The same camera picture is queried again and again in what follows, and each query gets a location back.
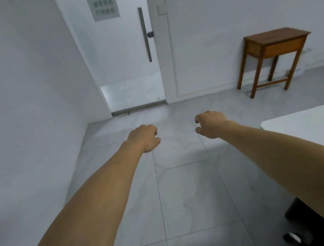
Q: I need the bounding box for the person's right hand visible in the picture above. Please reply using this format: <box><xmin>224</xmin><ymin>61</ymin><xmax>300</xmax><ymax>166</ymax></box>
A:
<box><xmin>193</xmin><ymin>108</ymin><xmax>233</xmax><ymax>141</ymax></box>

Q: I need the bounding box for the person's left hand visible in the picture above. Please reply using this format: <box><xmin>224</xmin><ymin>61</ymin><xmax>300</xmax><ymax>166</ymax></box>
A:
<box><xmin>125</xmin><ymin>123</ymin><xmax>163</xmax><ymax>156</ymax></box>

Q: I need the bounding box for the person's right forearm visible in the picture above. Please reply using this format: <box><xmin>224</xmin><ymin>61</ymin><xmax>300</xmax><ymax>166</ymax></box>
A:
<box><xmin>210</xmin><ymin>107</ymin><xmax>324</xmax><ymax>246</ymax></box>

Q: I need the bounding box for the person's left forearm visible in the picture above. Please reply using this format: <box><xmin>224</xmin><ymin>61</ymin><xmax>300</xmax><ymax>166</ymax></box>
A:
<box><xmin>0</xmin><ymin>137</ymin><xmax>159</xmax><ymax>246</ymax></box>

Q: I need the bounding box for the metal door threshold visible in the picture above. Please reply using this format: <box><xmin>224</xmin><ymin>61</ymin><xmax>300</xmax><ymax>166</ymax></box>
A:
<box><xmin>111</xmin><ymin>99</ymin><xmax>168</xmax><ymax>117</ymax></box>

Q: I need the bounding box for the frosted glass door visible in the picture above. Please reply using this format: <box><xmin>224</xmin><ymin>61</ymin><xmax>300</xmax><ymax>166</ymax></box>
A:
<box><xmin>54</xmin><ymin>0</ymin><xmax>167</xmax><ymax>119</ymax></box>

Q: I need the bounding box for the brown wooden side table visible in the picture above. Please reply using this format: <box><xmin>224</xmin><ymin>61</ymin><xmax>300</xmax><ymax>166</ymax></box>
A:
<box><xmin>230</xmin><ymin>24</ymin><xmax>319</xmax><ymax>101</ymax></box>

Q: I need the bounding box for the grey door sign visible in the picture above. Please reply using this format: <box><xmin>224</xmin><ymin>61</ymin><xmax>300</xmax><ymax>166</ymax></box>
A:
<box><xmin>87</xmin><ymin>0</ymin><xmax>121</xmax><ymax>23</ymax></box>

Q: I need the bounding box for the black office chair base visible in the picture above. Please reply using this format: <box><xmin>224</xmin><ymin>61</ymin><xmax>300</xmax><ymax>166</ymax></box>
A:
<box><xmin>277</xmin><ymin>193</ymin><xmax>324</xmax><ymax>246</ymax></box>

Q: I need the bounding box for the long metal door handle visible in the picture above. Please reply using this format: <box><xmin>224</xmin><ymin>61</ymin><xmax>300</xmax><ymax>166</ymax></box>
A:
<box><xmin>137</xmin><ymin>6</ymin><xmax>153</xmax><ymax>63</ymax></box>

